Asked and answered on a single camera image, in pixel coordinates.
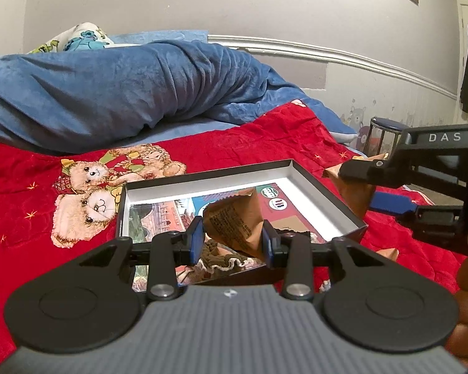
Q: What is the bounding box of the printed picture card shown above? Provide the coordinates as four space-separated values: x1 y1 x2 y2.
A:
128 182 336 283

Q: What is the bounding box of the white wall moulding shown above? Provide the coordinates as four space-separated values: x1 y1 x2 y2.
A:
208 34 458 100

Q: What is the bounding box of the black round stool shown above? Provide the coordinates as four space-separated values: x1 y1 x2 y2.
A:
364 117 410 161

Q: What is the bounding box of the cartoon-print pillow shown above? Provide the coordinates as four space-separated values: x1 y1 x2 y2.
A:
25 22 115 54

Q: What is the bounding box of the blue duvet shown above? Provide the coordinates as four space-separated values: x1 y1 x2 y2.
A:
0 39 357 154

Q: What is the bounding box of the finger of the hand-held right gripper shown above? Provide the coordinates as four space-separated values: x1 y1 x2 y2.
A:
368 191 466 227
339 145 460 188

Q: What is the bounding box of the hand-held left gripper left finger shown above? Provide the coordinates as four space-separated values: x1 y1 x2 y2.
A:
78 216 204 301

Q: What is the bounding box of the black shallow box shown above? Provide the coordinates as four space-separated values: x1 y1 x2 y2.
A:
115 158 369 294

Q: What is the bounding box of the red bear-print blanket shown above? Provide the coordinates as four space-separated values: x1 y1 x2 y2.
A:
0 100 468 367

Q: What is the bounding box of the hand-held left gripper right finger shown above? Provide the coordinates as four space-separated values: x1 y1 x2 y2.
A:
262 220 377 301

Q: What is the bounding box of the olive lace-trimmed scrunchie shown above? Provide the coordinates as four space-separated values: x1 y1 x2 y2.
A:
196 241 259 278

